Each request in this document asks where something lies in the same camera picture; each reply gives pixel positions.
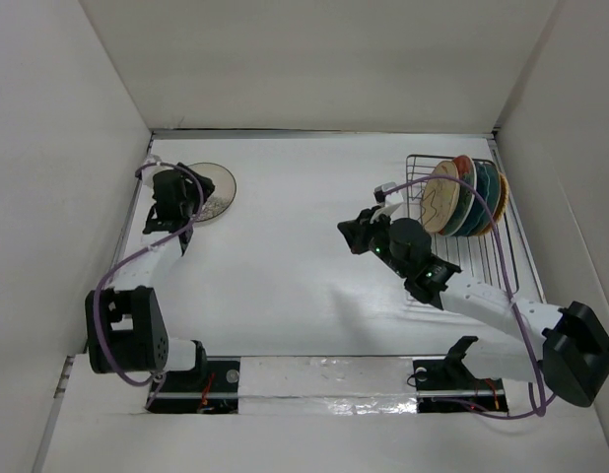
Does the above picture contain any red patterned plate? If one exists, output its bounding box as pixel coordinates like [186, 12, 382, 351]
[440, 155, 477, 237]

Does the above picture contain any light blue flower plate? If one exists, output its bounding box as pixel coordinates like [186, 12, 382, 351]
[474, 164, 502, 236]

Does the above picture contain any dark teal scalloped plate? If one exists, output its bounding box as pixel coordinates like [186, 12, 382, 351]
[459, 163, 491, 237]

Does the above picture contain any beige plate with bird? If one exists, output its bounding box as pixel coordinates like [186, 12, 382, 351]
[421, 161, 460, 234]

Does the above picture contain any orange woven wicker plate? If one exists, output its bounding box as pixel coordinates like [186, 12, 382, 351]
[488, 171, 509, 224]

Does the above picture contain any metal base rail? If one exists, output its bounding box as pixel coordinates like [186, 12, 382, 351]
[147, 356, 508, 416]

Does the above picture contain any dark wire dish rack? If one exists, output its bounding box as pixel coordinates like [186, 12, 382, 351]
[405, 154, 519, 293]

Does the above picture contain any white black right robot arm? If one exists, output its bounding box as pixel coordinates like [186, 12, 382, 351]
[337, 208, 609, 407]

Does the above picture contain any cream plate with tree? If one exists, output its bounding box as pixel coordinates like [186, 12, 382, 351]
[190, 163, 237, 223]

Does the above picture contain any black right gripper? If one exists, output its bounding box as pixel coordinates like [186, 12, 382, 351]
[338, 205, 410, 279]

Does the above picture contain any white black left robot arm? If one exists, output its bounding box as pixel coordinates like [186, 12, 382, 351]
[85, 163, 215, 391]

